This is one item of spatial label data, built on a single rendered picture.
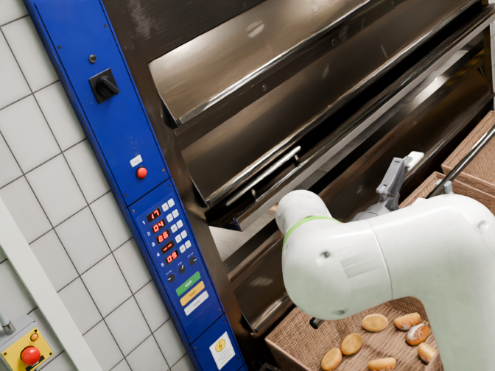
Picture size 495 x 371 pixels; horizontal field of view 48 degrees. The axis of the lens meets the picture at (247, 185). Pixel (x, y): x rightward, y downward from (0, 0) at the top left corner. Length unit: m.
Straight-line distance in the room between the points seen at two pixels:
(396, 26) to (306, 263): 1.70
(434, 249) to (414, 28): 1.74
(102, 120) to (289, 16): 0.73
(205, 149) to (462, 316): 1.03
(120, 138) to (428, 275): 0.88
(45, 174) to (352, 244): 0.83
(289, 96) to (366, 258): 1.19
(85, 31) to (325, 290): 0.86
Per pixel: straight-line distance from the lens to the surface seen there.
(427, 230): 0.72
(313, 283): 0.70
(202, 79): 1.56
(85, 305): 1.50
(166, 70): 1.51
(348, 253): 0.71
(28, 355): 1.37
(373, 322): 2.26
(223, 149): 1.65
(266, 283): 1.93
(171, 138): 1.52
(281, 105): 1.81
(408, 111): 2.47
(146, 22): 1.46
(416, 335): 2.20
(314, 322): 1.55
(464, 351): 0.80
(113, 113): 1.38
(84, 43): 1.34
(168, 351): 1.73
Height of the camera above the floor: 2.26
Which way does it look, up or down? 30 degrees down
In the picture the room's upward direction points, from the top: 18 degrees counter-clockwise
